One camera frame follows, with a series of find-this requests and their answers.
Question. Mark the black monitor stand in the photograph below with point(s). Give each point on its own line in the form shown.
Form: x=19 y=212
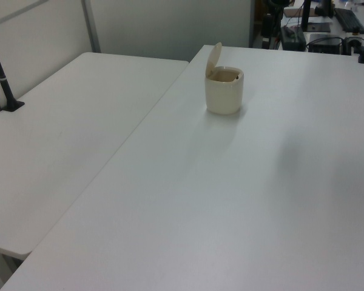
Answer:
x=306 y=15

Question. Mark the black and green device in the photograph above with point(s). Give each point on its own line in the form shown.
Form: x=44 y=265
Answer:
x=292 y=38

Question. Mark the black flat pad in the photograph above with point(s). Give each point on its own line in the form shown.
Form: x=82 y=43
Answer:
x=318 y=27

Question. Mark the black box device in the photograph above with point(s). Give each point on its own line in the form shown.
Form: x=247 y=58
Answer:
x=324 y=44

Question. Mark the black keyboard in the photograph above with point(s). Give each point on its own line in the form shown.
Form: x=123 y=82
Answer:
x=350 y=19

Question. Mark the grey metal partition post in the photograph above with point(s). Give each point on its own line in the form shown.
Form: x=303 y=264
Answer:
x=91 y=27

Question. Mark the black camera stand pole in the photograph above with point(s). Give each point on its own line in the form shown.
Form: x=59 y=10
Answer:
x=0 y=75

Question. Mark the cream flip-lid trash bin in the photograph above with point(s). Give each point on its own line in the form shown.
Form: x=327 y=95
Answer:
x=224 y=97

